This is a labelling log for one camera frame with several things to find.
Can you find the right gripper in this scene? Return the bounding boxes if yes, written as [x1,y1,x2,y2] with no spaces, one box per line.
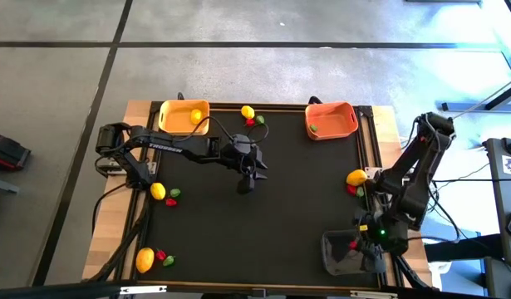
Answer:
[349,215,408,275]

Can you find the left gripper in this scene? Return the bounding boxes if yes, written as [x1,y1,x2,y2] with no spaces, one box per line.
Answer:
[221,132,269,195]

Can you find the grey plastic basket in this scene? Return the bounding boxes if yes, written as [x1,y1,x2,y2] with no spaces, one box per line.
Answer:
[320,228,387,277]

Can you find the black table mat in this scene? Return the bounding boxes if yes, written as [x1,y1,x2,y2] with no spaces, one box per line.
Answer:
[136,108,381,290]

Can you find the orange plastic basket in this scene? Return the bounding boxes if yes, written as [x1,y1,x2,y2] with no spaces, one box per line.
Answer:
[304,101,359,141]

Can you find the yellow plastic basket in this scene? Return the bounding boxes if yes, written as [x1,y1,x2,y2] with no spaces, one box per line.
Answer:
[158,99,211,137]

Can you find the black floor bar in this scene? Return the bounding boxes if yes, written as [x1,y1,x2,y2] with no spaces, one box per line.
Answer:
[425,233,505,262]

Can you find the grey desk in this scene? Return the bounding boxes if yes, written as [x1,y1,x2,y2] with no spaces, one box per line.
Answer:
[482,138,511,267]

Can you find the metal stand leg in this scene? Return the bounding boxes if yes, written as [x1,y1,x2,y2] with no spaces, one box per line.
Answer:
[440,76,511,113]

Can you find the red and black case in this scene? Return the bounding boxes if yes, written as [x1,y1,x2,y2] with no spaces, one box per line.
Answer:
[0,130,32,172]

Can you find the white bracket plate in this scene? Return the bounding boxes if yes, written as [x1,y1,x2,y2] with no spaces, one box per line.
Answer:
[349,290,398,299]
[119,284,168,296]

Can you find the black diagonal frame strut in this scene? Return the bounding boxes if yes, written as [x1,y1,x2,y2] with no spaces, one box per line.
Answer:
[86,199,153,283]
[387,252,437,291]

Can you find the black table frame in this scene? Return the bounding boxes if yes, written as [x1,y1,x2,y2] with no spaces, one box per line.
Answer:
[130,100,391,292]

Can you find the black taut cable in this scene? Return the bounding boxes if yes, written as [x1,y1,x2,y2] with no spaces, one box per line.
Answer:
[431,177,511,184]

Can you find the black floor cable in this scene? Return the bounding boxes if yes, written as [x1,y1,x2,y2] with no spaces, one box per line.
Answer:
[91,182,130,236]

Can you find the black frame bar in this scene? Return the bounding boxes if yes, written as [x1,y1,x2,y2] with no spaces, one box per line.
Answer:
[0,280,135,299]

